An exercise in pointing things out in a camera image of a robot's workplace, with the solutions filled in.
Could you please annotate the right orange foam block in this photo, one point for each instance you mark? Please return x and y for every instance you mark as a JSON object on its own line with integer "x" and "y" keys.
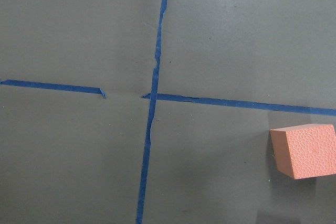
{"x": 304, "y": 151}

